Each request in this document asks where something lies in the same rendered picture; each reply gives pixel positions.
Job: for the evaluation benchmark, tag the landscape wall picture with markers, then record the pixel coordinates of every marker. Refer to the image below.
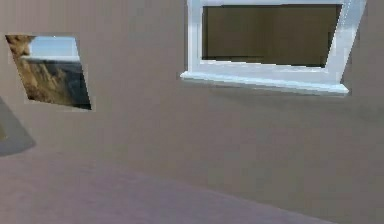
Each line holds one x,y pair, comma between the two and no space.
50,76

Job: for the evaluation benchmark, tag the white framed window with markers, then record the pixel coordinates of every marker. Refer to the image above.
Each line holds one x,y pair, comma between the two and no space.
263,75

